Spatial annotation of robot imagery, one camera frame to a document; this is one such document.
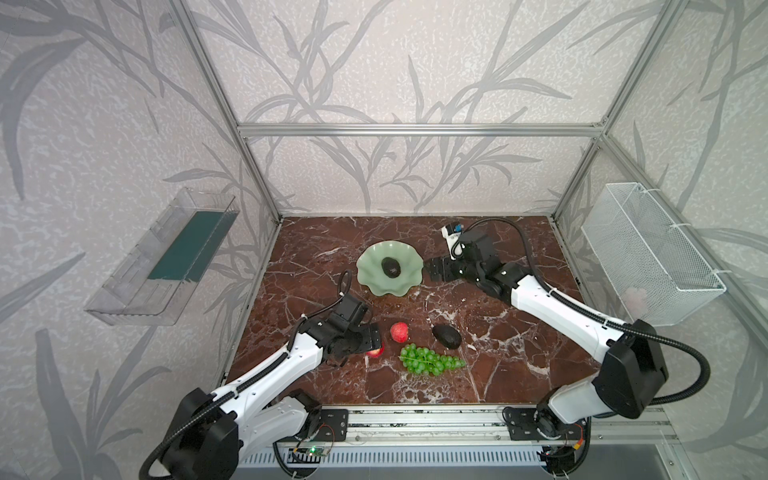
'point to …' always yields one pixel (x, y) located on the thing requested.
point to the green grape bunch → (420, 360)
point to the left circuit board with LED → (311, 454)
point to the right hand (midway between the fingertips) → (439, 249)
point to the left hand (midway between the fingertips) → (375, 333)
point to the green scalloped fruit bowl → (372, 276)
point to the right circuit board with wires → (558, 459)
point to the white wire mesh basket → (654, 270)
